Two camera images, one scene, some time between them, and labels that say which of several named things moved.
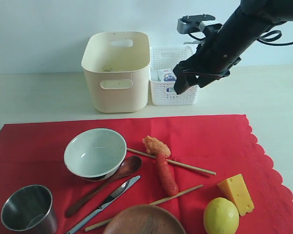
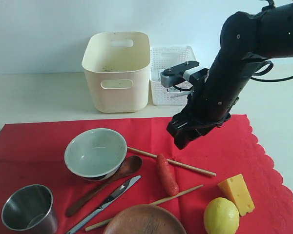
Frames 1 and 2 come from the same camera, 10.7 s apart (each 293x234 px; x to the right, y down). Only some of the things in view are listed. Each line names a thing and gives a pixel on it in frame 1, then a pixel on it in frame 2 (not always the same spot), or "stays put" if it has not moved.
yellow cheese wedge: x=236 y=189 stays put
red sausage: x=169 y=183 stays put
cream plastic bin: x=117 y=65 stays put
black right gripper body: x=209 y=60 → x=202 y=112
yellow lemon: x=220 y=217 stays put
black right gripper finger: x=184 y=80 → x=182 y=137
